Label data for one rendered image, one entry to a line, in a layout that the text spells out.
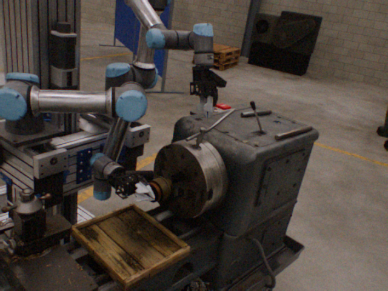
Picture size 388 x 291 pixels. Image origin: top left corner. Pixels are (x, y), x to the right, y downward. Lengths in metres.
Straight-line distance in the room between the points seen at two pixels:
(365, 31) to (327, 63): 1.24
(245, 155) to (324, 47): 10.09
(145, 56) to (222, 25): 10.50
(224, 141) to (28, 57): 0.93
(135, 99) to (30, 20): 0.61
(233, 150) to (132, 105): 0.43
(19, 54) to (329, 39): 10.15
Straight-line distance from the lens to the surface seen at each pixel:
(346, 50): 11.36
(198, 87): 1.45
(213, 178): 1.40
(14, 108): 1.44
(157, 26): 1.51
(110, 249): 1.42
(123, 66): 1.87
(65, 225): 1.32
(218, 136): 1.53
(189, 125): 1.62
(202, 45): 1.45
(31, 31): 1.76
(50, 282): 1.20
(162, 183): 1.39
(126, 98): 1.37
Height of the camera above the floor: 1.80
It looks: 24 degrees down
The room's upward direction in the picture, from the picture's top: 9 degrees clockwise
